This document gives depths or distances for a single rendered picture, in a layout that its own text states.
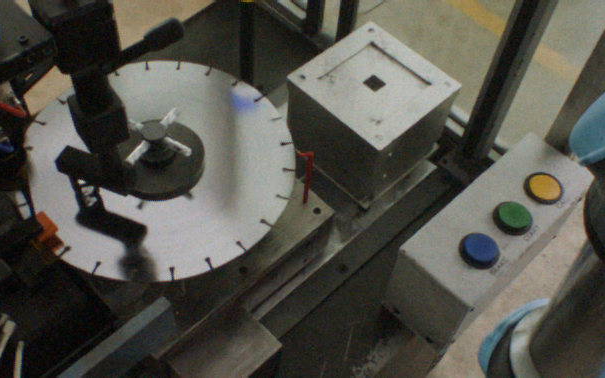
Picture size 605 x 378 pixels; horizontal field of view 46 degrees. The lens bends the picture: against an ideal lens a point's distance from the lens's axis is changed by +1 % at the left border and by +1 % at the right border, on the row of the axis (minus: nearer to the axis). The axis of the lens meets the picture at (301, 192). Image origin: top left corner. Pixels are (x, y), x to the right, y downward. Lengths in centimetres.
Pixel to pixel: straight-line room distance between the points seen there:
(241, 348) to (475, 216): 33
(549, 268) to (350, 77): 113
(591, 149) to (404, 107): 59
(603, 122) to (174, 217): 52
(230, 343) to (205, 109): 29
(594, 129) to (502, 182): 53
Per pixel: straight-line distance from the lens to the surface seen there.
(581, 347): 64
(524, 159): 101
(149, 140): 83
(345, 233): 104
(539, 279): 201
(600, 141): 45
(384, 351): 98
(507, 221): 93
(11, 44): 60
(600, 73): 95
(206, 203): 83
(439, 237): 90
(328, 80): 104
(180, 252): 80
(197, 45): 130
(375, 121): 99
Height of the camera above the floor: 164
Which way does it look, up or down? 55 degrees down
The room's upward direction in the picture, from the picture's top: 7 degrees clockwise
